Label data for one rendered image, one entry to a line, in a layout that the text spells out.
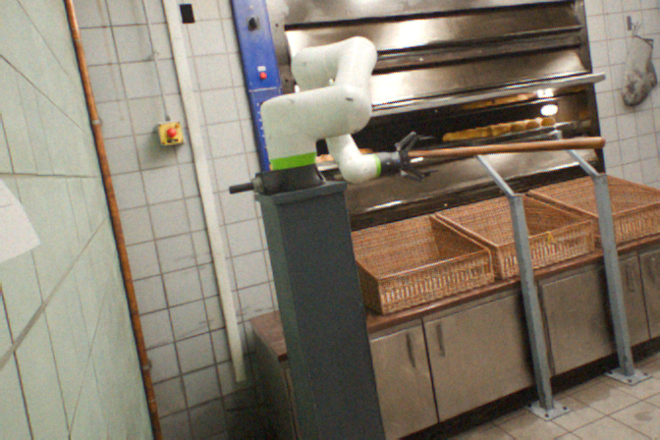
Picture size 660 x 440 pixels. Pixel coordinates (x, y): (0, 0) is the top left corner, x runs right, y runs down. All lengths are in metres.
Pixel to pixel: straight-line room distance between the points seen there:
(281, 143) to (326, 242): 0.28
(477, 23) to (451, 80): 0.37
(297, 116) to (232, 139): 1.11
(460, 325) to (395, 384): 0.37
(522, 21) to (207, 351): 2.42
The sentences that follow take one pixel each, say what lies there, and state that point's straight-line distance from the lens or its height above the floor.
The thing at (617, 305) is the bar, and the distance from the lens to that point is 2.79.
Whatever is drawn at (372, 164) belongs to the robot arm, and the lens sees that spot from 1.95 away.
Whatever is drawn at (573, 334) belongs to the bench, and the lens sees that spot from 2.71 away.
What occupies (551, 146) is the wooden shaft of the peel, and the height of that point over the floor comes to 1.19.
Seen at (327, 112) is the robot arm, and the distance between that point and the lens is 1.30.
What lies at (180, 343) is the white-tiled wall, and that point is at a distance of 2.48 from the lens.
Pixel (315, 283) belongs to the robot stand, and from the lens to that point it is 1.34.
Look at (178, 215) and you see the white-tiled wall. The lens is 2.38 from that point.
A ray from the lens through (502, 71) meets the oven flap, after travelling 3.11.
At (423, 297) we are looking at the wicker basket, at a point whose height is 0.61.
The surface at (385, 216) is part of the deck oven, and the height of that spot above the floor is 0.89.
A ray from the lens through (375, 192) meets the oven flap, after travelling 2.63.
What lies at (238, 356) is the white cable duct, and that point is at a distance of 2.52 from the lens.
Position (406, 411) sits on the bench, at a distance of 2.28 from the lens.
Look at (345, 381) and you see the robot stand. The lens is 1.45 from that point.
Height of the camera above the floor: 1.31
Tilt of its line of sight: 4 degrees down
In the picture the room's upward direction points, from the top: 10 degrees counter-clockwise
